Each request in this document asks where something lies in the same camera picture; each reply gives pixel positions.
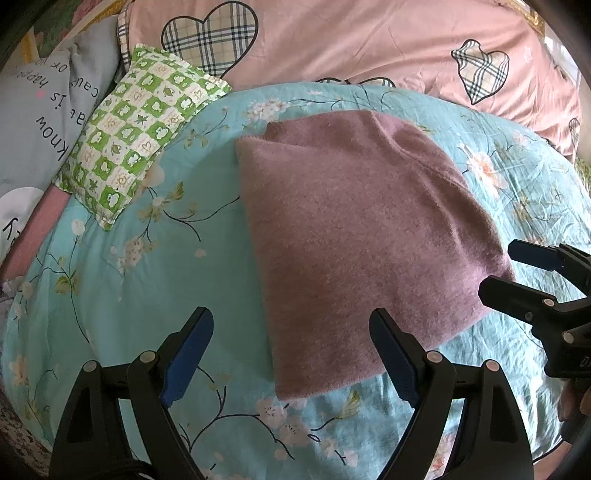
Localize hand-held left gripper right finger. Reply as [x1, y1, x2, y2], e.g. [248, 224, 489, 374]
[369, 308, 532, 480]

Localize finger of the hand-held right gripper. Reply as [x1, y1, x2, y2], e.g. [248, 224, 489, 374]
[479, 275, 591, 342]
[508, 240, 591, 296]

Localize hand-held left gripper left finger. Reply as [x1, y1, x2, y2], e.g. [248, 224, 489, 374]
[51, 307, 215, 480]

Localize mauve knit sweater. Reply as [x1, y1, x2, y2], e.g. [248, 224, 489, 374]
[235, 111, 515, 401]

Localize person's right hand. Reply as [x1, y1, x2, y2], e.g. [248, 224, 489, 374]
[561, 381, 591, 437]

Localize teal floral blanket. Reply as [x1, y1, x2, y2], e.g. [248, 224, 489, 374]
[0, 82, 591, 480]

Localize dark patterned cloth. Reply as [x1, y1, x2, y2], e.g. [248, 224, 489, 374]
[0, 392, 51, 467]

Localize green checked pillow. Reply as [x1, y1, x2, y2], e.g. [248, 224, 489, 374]
[53, 45, 232, 232]

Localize grey printed pillow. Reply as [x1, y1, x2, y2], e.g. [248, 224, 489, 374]
[0, 16, 123, 259]

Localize pink duvet with plaid hearts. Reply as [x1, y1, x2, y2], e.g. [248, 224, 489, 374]
[117, 0, 585, 162]

